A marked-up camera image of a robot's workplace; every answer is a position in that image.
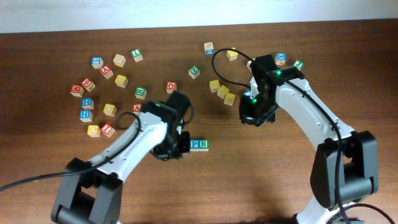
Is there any yellow block top centre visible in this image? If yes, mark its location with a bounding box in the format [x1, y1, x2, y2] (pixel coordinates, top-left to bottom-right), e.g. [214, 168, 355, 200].
[226, 47, 239, 61]

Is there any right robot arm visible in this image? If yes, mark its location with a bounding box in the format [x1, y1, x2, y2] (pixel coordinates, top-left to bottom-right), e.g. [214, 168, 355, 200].
[239, 54, 379, 223]

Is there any yellow block upper left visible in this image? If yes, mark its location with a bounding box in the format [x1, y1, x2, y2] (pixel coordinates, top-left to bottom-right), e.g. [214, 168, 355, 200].
[114, 75, 128, 88]

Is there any yellow block cluster lower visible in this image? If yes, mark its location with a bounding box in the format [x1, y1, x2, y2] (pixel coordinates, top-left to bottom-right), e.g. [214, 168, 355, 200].
[224, 93, 235, 106]

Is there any yellow block cluster middle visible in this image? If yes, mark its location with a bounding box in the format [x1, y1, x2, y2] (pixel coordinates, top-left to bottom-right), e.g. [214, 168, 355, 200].
[217, 85, 229, 99]

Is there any red M block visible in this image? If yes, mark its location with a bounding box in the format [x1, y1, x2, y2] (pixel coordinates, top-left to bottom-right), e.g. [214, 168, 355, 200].
[70, 85, 84, 97]

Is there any yellow block cluster left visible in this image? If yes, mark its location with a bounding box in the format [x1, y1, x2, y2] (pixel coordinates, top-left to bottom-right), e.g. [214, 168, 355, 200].
[209, 80, 220, 93]

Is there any blue X block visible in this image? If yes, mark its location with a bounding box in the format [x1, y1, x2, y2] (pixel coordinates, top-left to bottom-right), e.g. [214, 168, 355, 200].
[275, 52, 287, 65]

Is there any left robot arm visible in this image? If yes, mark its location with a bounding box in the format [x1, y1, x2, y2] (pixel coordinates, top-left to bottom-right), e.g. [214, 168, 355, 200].
[50, 91, 191, 223]

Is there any red a block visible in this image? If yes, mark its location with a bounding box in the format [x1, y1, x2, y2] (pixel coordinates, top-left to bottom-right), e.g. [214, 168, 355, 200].
[100, 65, 114, 79]
[132, 103, 142, 114]

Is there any red O block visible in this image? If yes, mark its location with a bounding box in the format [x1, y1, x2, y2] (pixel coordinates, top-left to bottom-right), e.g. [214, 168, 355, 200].
[166, 82, 177, 94]

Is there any green Z block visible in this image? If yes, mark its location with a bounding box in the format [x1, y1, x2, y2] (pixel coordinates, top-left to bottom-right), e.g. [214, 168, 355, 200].
[188, 66, 200, 79]

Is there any blue P block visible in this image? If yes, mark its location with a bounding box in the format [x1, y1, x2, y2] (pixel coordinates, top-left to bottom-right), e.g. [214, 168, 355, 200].
[190, 139, 200, 152]

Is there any blue H block upper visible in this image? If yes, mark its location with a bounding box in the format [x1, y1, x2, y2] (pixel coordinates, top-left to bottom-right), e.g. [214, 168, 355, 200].
[81, 98, 95, 110]

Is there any blue h block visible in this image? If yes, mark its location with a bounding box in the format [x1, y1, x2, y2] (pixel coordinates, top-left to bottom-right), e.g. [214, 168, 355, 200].
[81, 98, 95, 110]
[79, 110, 93, 122]

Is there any blue number 5 block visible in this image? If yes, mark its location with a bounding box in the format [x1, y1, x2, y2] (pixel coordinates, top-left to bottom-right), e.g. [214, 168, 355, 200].
[91, 57, 104, 69]

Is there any wood block blue side right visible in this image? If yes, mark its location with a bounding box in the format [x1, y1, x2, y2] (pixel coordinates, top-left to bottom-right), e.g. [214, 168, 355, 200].
[246, 61, 252, 72]

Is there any wood block blue side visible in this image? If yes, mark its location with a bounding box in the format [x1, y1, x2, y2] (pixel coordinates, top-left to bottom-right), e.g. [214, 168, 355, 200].
[203, 42, 215, 55]
[246, 61, 252, 72]

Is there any green J block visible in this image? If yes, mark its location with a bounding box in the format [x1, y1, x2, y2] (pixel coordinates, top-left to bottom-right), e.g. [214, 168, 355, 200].
[293, 60, 305, 70]

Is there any plain wood yellow-side block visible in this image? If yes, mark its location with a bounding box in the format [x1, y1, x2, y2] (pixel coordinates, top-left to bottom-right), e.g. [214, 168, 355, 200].
[113, 54, 126, 67]

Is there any yellow D block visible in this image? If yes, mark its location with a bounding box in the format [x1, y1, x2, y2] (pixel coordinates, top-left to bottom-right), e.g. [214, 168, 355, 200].
[87, 125, 101, 138]

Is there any green r block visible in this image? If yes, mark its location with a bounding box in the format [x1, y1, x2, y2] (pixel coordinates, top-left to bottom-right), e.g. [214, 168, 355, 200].
[134, 87, 147, 100]
[199, 139, 210, 151]

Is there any red A block lower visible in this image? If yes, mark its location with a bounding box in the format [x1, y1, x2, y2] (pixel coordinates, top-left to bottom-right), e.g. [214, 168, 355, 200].
[132, 103, 142, 114]

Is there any yellow block cluster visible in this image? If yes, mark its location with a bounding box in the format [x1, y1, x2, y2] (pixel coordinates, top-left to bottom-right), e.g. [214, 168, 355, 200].
[224, 93, 235, 106]
[217, 85, 229, 99]
[209, 80, 220, 93]

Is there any blue H block lower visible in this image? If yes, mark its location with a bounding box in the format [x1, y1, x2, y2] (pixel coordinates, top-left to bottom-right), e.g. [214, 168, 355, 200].
[79, 110, 93, 122]

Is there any red 9 block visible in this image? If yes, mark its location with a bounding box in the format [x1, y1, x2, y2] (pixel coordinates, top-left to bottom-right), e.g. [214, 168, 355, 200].
[81, 78, 95, 91]

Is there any red I block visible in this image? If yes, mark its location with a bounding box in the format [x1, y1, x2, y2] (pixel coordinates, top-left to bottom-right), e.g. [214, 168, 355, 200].
[101, 123, 116, 138]

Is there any yellow block middle left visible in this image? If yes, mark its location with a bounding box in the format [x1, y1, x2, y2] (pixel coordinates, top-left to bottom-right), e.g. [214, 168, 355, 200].
[103, 103, 117, 116]

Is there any red A block upper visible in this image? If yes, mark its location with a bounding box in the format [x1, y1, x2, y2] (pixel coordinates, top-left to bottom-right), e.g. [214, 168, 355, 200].
[100, 65, 114, 79]

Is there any green L block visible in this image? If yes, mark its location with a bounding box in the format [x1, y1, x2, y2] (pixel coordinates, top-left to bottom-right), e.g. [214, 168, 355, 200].
[131, 49, 143, 62]

